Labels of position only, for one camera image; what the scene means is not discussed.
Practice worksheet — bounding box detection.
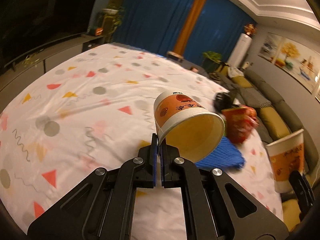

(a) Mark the orange paper cup back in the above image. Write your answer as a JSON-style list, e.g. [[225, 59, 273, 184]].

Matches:
[[266, 129, 304, 193]]

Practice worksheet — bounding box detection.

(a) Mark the orange paper cup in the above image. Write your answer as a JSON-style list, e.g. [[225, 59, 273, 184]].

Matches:
[[266, 129, 304, 193], [153, 90, 225, 163]]

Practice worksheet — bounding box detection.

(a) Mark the blue foam net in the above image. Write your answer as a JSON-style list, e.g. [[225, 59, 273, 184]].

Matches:
[[195, 137, 245, 170]]

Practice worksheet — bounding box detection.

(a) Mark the orange paper cup front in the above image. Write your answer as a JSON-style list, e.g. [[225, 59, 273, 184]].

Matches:
[[153, 90, 225, 163]]

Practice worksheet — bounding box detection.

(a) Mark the mustard pillow middle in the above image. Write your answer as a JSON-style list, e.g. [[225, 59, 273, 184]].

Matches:
[[258, 107, 291, 141]]

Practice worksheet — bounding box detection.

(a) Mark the mustard pillow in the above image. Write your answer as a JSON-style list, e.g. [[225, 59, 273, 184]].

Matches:
[[258, 107, 291, 141], [232, 76, 253, 88]]

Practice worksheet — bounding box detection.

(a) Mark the grey sectional sofa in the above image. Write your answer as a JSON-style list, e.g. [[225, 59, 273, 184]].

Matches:
[[212, 64, 320, 230]]

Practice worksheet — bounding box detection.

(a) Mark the red white crumpled wrapper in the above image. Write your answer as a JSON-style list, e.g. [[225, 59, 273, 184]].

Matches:
[[245, 106, 259, 139]]

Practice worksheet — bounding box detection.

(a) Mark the patterned white tablecloth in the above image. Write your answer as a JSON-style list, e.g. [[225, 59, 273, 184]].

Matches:
[[1, 44, 223, 238]]

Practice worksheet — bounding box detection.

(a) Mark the black plastic bag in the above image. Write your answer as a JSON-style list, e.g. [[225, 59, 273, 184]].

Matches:
[[213, 89, 238, 113]]

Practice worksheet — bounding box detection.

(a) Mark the sailboat tree painting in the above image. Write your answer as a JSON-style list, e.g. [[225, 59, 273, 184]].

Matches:
[[258, 33, 319, 93]]

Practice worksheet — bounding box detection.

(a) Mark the mustard pillow far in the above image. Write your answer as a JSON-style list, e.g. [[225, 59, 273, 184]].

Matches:
[[232, 76, 253, 88]]

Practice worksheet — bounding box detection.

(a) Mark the white cloth on sofa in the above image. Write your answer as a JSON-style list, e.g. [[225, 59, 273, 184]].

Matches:
[[227, 66, 244, 79]]

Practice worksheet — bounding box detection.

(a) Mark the potted green plant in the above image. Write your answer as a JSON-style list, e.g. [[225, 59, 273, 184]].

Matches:
[[202, 51, 222, 73]]

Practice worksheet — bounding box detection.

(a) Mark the white standing air conditioner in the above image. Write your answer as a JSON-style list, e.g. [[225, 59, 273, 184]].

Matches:
[[227, 34, 252, 68]]

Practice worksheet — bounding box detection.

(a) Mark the box on coffee table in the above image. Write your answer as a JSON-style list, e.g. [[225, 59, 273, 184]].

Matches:
[[166, 51, 184, 62]]

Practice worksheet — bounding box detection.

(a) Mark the tv cabinet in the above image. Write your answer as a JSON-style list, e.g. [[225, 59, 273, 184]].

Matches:
[[1, 35, 105, 93]]

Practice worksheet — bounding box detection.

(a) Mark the red flower decoration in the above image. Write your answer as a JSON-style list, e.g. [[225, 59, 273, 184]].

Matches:
[[244, 23, 257, 36]]

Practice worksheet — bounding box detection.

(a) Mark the plant on wooden stand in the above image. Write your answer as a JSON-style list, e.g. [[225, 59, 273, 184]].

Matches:
[[97, 4, 125, 43]]

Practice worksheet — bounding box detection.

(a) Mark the blue curtain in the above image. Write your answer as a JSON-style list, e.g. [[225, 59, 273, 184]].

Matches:
[[114, 0, 256, 65]]

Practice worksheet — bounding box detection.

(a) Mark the black television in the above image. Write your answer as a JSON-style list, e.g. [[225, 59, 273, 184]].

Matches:
[[1, 0, 95, 67]]

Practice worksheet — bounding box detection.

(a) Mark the orange curtain strip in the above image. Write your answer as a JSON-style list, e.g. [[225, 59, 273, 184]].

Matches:
[[173, 0, 207, 56]]

